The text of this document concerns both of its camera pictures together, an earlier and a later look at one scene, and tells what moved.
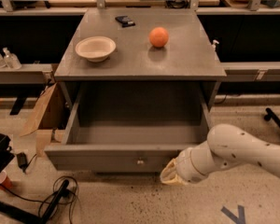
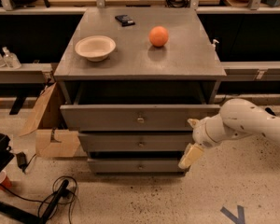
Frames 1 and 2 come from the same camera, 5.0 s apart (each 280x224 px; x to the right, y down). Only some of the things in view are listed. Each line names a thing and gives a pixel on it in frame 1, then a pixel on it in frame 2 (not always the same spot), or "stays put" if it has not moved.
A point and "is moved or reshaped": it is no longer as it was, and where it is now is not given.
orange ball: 159,36 stays put
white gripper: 184,165 to 201,134
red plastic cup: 2,179 stays put
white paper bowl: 95,49 stays put
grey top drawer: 129,126 is moved or reshaped
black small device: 125,21 stays put
